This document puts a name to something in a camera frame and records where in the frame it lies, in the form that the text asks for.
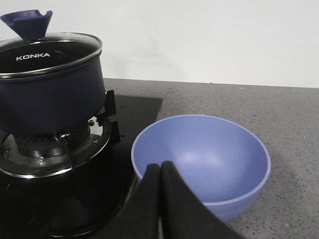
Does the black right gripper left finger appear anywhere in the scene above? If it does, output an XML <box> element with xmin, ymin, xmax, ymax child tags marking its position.
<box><xmin>92</xmin><ymin>164</ymin><xmax>160</xmax><ymax>239</ymax></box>

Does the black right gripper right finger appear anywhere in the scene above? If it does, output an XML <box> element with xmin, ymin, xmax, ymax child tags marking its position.
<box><xmin>161</xmin><ymin>161</ymin><xmax>243</xmax><ymax>239</ymax></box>

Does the light blue plastic bowl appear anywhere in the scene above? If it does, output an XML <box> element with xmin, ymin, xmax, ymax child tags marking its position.
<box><xmin>131</xmin><ymin>115</ymin><xmax>271</xmax><ymax>222</ymax></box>

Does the dark blue cooking pot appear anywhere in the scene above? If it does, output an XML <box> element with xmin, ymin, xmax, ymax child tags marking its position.
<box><xmin>0</xmin><ymin>56</ymin><xmax>106</xmax><ymax>136</ymax></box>

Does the glass pot lid blue knob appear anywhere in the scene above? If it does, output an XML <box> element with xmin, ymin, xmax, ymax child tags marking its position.
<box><xmin>0</xmin><ymin>9</ymin><xmax>102</xmax><ymax>80</ymax></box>

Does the right black pot support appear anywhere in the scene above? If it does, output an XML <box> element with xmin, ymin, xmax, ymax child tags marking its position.
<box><xmin>0</xmin><ymin>90</ymin><xmax>118</xmax><ymax>179</ymax></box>

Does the black glass gas stove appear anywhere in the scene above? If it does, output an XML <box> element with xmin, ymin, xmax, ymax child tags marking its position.
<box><xmin>0</xmin><ymin>95</ymin><xmax>162</xmax><ymax>239</ymax></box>

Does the right gas burner head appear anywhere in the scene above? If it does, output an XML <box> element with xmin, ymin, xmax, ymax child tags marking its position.
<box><xmin>13</xmin><ymin>122</ymin><xmax>90</xmax><ymax>158</ymax></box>

